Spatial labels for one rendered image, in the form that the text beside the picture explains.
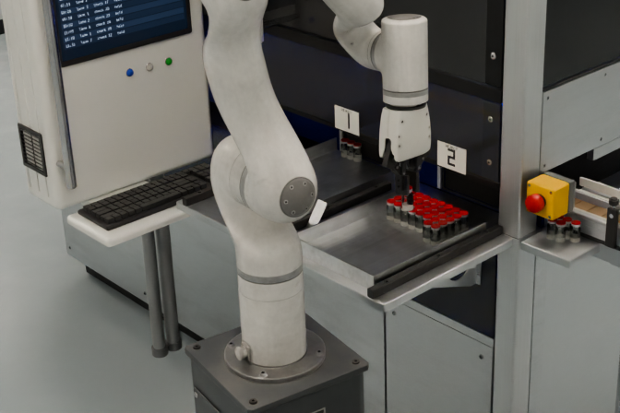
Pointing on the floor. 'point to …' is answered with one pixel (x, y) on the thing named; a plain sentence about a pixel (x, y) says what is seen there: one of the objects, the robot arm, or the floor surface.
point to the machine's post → (518, 171)
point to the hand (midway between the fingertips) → (407, 182)
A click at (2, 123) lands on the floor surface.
